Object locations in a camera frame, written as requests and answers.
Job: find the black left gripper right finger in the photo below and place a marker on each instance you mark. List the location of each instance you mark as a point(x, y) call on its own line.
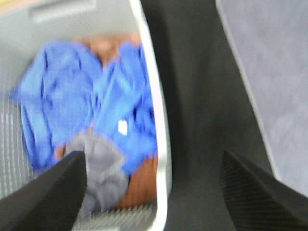
point(256, 201)

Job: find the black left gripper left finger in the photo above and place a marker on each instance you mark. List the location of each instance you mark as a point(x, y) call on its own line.
point(51, 202)

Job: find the grey towel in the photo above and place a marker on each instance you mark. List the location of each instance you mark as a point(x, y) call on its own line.
point(269, 41)
point(107, 182)

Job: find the blue towel in basket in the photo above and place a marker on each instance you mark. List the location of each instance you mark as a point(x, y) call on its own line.
point(67, 90)

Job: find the black table mat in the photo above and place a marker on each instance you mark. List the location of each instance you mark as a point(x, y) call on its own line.
point(207, 106)

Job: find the grey perforated laundry basket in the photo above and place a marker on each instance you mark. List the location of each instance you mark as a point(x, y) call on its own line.
point(25, 26)

